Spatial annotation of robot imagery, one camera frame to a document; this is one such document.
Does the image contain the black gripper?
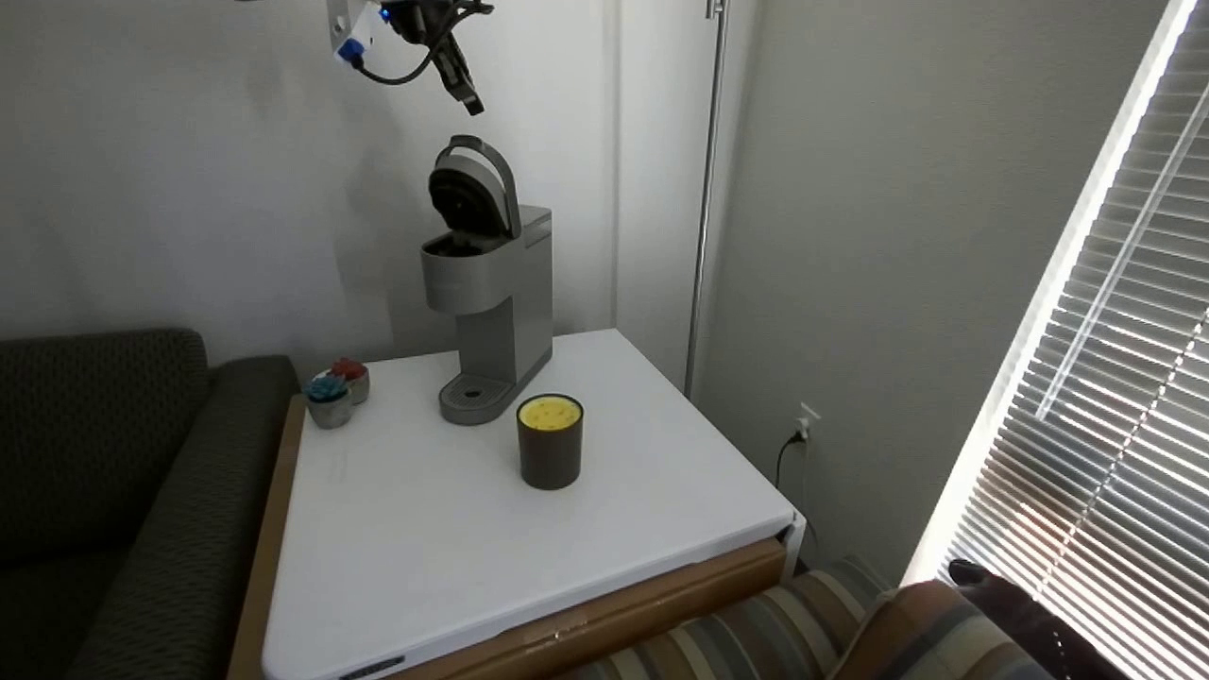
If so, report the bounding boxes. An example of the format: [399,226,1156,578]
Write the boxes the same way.
[375,0,497,122]

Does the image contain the grey coffee machine body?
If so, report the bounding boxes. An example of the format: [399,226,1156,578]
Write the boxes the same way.
[418,201,558,429]

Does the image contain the red succulent in pot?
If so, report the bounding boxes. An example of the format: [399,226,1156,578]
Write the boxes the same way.
[327,360,375,408]

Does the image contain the yellow candle in dark jar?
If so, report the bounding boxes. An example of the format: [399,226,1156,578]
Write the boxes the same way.
[515,387,591,495]

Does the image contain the white plastic table board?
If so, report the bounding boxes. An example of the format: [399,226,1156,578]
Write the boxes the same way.
[257,325,808,680]

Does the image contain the dark grey sofa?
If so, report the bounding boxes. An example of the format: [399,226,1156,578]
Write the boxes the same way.
[0,325,301,680]

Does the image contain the brown wooden table base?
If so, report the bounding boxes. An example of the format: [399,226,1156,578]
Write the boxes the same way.
[222,393,788,680]

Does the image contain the striped fabric sofa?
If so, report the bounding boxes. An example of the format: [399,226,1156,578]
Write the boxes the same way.
[550,561,1063,680]

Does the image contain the striped sofa back cushion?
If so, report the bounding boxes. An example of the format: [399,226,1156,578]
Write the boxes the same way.
[826,578,1053,680]

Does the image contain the white window blinds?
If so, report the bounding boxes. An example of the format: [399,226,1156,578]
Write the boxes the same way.
[902,0,1209,680]

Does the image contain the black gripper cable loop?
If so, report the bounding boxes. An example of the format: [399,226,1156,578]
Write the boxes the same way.
[349,42,438,90]

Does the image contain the thin vertical wall rod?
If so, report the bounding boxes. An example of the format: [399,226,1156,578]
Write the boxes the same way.
[681,0,728,396]

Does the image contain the white wall outlet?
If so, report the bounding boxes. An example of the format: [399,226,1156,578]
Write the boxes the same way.
[788,401,826,445]

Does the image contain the black power cable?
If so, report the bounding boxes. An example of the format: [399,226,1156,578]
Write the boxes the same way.
[766,425,808,498]

